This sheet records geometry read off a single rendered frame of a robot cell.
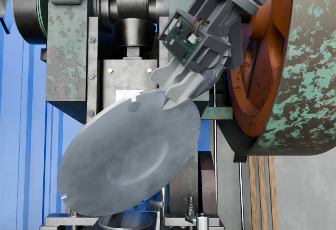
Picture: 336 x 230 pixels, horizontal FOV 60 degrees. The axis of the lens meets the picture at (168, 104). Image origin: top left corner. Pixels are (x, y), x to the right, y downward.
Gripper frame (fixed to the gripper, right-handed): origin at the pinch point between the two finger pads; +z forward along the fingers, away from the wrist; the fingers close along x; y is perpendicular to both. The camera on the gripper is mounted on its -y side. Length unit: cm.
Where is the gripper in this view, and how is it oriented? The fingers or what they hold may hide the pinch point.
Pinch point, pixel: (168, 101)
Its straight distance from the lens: 49.6
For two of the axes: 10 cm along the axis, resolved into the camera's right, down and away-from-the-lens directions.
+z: -5.5, 7.4, 3.8
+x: 5.5, 6.7, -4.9
